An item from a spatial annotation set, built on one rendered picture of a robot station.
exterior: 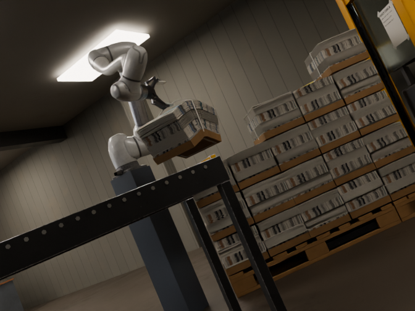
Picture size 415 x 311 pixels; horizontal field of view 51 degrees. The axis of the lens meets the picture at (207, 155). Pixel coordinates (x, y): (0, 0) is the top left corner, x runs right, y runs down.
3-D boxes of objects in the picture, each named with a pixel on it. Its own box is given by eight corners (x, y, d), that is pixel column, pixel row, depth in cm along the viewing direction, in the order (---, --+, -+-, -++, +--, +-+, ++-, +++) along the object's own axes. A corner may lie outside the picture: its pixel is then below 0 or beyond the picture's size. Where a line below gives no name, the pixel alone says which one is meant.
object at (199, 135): (169, 153, 258) (165, 147, 258) (206, 134, 243) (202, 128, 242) (156, 165, 245) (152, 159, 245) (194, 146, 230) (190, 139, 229)
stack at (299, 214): (231, 287, 307) (184, 179, 314) (377, 219, 316) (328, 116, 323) (236, 298, 268) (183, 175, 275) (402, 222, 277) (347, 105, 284)
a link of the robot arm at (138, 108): (135, 155, 304) (163, 144, 312) (142, 160, 290) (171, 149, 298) (100, 45, 276) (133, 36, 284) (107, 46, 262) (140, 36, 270)
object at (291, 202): (223, 267, 308) (194, 202, 312) (368, 201, 317) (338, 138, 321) (228, 276, 269) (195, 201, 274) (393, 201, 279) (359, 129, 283)
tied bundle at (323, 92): (292, 132, 320) (279, 104, 322) (328, 116, 322) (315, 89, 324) (306, 123, 282) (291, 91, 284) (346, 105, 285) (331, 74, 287)
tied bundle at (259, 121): (255, 148, 317) (243, 120, 319) (291, 132, 321) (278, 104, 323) (265, 140, 280) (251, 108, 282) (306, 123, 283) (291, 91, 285)
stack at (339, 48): (376, 220, 316) (301, 62, 327) (412, 203, 318) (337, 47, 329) (401, 222, 277) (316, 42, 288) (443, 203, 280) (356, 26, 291)
